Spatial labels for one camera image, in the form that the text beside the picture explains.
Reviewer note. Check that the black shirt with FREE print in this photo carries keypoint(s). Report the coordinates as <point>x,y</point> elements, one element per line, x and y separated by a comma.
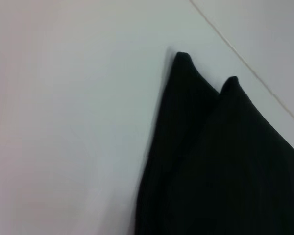
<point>223,159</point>

